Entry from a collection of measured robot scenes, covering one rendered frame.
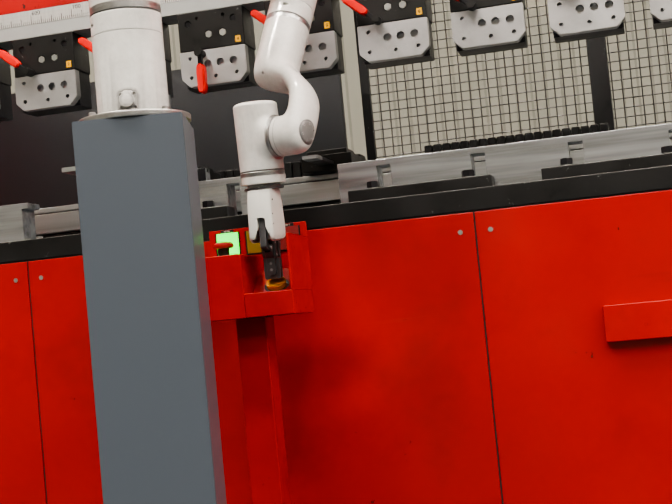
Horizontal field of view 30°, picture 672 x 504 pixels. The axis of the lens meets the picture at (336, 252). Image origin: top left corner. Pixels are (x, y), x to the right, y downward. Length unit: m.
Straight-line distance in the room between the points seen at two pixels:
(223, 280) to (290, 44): 0.48
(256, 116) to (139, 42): 0.33
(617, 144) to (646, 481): 0.67
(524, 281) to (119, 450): 0.88
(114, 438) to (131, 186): 0.40
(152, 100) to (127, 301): 0.34
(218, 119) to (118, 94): 1.25
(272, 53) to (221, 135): 0.91
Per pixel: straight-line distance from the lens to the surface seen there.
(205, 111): 3.34
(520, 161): 2.61
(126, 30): 2.12
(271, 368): 2.39
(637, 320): 2.45
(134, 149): 2.06
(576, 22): 2.63
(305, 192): 2.96
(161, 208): 2.04
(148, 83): 2.11
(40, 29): 2.95
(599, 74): 3.39
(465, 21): 2.66
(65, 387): 2.75
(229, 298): 2.35
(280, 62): 2.41
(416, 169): 2.64
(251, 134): 2.35
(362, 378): 2.53
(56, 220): 3.19
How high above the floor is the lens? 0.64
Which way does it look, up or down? 3 degrees up
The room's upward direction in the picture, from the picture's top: 5 degrees counter-clockwise
